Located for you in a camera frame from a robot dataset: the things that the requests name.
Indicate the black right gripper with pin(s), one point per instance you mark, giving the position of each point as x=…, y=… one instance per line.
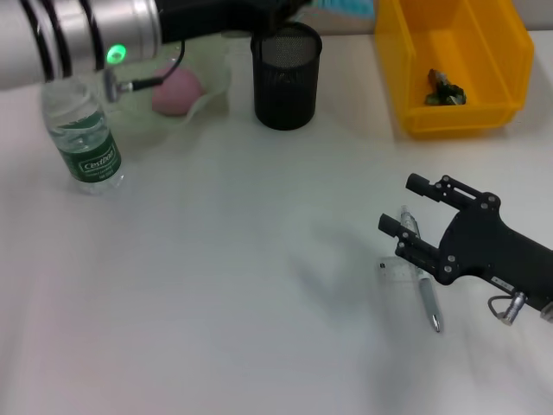
x=488, y=246

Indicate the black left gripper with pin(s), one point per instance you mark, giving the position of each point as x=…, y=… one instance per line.
x=216, y=17

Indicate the pink peach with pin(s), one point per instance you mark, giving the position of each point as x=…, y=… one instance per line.
x=181, y=97

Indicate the small dark object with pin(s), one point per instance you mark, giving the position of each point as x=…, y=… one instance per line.
x=445, y=93

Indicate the blue cyan scissors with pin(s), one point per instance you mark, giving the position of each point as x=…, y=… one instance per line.
x=345, y=6

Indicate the clear water bottle green label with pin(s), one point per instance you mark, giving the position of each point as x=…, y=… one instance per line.
x=90, y=160

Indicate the green glass fruit bowl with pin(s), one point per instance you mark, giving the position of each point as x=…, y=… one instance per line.
x=211, y=73

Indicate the transparent plastic ruler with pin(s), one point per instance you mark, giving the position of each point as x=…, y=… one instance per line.
x=397, y=272

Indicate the silver ballpoint pen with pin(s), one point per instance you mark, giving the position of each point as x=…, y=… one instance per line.
x=430, y=302

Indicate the black mesh pen cup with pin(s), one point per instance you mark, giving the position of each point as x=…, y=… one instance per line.
x=285, y=95

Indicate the yellow plastic bin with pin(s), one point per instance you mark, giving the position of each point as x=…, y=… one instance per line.
x=475, y=116

